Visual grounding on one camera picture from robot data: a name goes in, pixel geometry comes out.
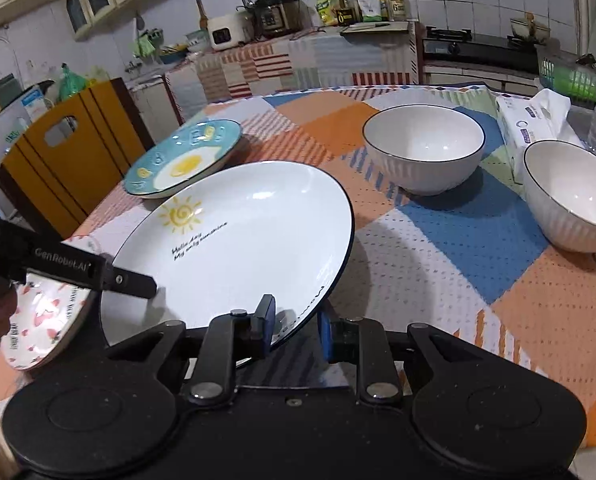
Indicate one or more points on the cooking oil bottle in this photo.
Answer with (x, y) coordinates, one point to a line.
(345, 12)

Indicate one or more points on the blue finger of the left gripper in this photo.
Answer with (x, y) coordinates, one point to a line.
(127, 283)

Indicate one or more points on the teal egg plate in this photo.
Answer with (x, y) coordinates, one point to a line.
(192, 152)

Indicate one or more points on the small white pink-pattern plate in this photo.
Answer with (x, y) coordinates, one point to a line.
(49, 314)

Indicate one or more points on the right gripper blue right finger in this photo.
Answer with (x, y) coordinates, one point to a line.
(361, 342)

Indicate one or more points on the wooden chair back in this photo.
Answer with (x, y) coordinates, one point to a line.
(61, 168)

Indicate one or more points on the white ribbed bowl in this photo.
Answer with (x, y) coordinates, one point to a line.
(424, 149)
(559, 181)

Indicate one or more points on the black electric pressure cooker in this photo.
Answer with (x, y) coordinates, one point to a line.
(278, 18)

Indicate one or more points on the green plastic basket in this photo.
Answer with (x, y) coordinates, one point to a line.
(570, 75)

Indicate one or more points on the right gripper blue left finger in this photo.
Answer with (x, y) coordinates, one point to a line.
(230, 338)

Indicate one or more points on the black gas stove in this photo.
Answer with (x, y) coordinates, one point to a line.
(463, 46)

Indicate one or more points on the white rice cooker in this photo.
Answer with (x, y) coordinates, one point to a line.
(230, 30)

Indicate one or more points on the white tissue pack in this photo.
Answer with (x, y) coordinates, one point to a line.
(524, 121)

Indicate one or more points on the large white sun plate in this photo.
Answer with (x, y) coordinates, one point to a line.
(267, 228)

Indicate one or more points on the striped counter cloth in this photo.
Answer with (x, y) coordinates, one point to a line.
(325, 57)

